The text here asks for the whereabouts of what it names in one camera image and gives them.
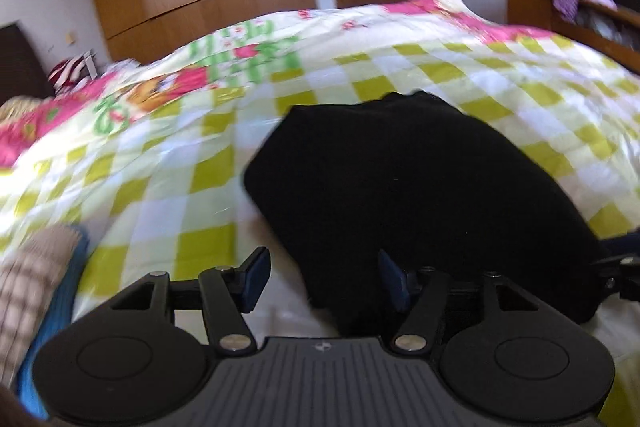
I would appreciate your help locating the black garment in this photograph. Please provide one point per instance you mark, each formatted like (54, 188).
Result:
(410, 187)

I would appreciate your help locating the beige plaid cloth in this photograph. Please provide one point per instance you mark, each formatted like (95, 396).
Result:
(30, 292)

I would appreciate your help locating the red white striped bag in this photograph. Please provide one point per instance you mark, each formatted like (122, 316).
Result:
(70, 72)

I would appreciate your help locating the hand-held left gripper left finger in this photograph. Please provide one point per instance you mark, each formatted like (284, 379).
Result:
(255, 279)

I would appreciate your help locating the dark headboard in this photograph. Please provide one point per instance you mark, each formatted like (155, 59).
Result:
(20, 62)

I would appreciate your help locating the checkered floral bed blanket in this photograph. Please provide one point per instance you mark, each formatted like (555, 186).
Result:
(190, 147)

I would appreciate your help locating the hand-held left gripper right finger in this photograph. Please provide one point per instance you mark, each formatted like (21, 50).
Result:
(392, 279)

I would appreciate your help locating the wall switch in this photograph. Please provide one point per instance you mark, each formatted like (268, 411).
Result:
(70, 38)

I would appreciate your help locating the blue cloth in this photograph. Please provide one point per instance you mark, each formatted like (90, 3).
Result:
(62, 297)

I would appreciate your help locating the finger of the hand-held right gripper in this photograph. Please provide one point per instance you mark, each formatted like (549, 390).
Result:
(622, 277)

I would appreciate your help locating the wooden cabinet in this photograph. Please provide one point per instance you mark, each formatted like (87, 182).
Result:
(525, 4)

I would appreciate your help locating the purple patterned cloth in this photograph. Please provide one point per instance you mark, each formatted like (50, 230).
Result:
(566, 2)

